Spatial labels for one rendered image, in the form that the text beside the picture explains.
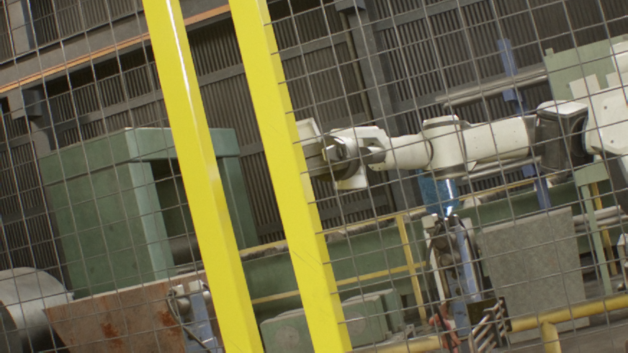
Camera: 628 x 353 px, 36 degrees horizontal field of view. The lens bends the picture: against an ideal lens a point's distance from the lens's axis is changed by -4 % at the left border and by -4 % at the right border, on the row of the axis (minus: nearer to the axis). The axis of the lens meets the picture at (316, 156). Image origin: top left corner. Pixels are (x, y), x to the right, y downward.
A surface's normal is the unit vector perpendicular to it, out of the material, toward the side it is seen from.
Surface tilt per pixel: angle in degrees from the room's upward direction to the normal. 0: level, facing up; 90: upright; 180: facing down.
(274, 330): 90
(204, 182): 90
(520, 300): 94
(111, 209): 90
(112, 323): 100
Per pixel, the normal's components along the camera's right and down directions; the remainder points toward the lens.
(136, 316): -0.18, 0.15
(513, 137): 0.09, -0.11
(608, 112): -0.51, -0.28
